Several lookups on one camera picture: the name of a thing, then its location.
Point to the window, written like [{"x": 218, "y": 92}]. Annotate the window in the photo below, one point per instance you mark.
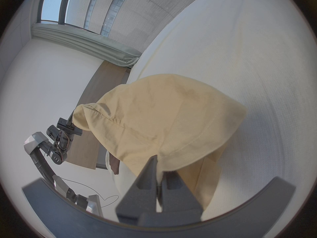
[{"x": 138, "y": 13}]

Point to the cream shorts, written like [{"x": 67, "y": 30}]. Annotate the cream shorts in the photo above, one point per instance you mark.
[{"x": 161, "y": 113}]

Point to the brown garment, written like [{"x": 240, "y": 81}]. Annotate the brown garment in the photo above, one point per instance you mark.
[{"x": 114, "y": 164}]

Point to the pale green curtain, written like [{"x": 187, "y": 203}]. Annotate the pale green curtain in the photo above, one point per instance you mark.
[{"x": 86, "y": 43}]

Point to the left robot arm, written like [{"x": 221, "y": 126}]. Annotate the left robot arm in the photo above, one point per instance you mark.
[{"x": 40, "y": 162}]

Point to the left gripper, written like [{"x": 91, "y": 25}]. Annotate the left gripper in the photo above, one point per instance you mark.
[{"x": 70, "y": 128}]

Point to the bed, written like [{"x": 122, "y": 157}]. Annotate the bed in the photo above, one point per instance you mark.
[{"x": 247, "y": 58}]

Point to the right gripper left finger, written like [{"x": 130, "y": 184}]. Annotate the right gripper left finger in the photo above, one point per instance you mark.
[{"x": 138, "y": 197}]

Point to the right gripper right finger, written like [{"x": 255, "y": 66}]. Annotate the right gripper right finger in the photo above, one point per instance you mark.
[{"x": 180, "y": 197}]

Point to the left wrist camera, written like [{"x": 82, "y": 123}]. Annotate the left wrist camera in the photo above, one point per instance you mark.
[{"x": 52, "y": 131}]

